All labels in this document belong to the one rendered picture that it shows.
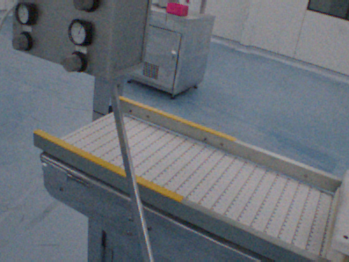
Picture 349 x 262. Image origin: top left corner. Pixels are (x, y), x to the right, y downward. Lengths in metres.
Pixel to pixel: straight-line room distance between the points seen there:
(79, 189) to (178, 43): 2.52
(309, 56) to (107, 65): 5.22
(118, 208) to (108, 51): 0.30
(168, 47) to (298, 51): 2.90
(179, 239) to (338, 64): 5.12
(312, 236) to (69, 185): 0.48
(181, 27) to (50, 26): 2.56
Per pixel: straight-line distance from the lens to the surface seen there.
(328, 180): 0.80
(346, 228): 0.60
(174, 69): 3.21
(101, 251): 0.87
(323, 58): 5.63
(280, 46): 5.74
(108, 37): 0.52
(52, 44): 0.60
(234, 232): 0.58
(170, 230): 0.64
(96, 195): 0.71
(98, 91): 0.99
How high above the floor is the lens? 1.24
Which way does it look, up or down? 27 degrees down
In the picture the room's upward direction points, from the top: 10 degrees clockwise
